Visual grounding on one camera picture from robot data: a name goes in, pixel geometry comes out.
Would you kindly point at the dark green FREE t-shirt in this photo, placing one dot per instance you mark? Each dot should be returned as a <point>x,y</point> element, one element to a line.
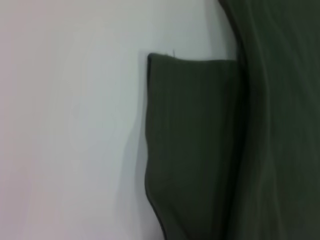
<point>225,125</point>

